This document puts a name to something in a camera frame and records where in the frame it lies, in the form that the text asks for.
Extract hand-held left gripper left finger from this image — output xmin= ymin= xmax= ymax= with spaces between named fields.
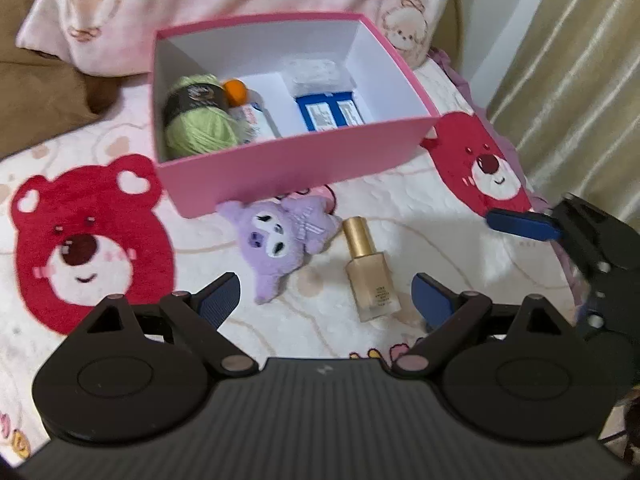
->
xmin=75 ymin=272 xmax=260 ymax=377

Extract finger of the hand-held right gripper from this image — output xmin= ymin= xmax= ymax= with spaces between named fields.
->
xmin=486 ymin=208 xmax=565 ymax=242

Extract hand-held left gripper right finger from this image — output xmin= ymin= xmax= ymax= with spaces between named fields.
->
xmin=391 ymin=272 xmax=571 ymax=377

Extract gold capped foundation bottle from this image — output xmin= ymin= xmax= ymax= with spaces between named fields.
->
xmin=342 ymin=216 xmax=401 ymax=323

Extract pink cardboard box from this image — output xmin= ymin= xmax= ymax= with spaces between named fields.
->
xmin=151 ymin=11 xmax=441 ymax=220

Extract green yarn ball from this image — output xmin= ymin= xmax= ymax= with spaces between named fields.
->
xmin=162 ymin=75 xmax=242 ymax=159

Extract purple plush toy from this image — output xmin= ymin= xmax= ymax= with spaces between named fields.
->
xmin=220 ymin=195 xmax=344 ymax=306

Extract red bear printed blanket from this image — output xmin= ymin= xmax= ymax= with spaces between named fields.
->
xmin=0 ymin=47 xmax=601 ymax=468

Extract beige curtain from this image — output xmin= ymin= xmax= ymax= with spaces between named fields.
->
xmin=486 ymin=0 xmax=640 ymax=228

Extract orange capped tube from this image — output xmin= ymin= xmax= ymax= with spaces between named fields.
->
xmin=222 ymin=78 xmax=282 ymax=147

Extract blue packet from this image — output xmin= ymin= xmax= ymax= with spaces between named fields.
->
xmin=294 ymin=90 xmax=365 ymax=134

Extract clear plastic packet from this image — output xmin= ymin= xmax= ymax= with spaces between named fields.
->
xmin=285 ymin=58 xmax=357 ymax=97

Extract brown sofa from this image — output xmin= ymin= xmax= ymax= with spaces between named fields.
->
xmin=0 ymin=0 xmax=127 ymax=162

